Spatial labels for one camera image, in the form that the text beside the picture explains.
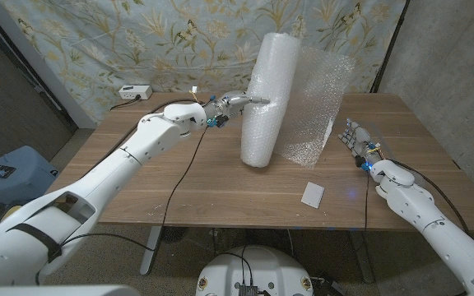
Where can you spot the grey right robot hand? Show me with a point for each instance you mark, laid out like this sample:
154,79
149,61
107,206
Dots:
360,137

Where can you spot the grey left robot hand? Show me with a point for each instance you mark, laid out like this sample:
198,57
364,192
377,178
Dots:
235,103

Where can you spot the clear bubble wrap roll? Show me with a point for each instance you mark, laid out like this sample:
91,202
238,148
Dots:
266,103

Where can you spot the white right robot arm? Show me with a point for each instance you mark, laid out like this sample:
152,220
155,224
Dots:
434,214

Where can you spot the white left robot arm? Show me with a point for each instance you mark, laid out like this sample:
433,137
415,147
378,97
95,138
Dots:
109,172

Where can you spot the small white card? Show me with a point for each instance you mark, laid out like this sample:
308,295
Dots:
313,195

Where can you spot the floral printed backdrop cloth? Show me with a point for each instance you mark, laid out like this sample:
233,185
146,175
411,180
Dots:
179,49

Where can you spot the black corner pole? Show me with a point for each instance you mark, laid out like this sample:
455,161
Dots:
387,49

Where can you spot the white power outlet box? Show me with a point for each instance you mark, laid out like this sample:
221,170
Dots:
135,92

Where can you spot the grey table leg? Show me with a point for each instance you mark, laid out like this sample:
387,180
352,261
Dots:
362,259

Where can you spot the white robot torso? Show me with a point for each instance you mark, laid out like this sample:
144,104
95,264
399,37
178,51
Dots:
261,267

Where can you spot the white table leg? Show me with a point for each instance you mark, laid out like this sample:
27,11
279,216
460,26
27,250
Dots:
150,251

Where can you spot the blue-grey storage bin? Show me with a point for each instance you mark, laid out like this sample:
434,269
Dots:
23,181

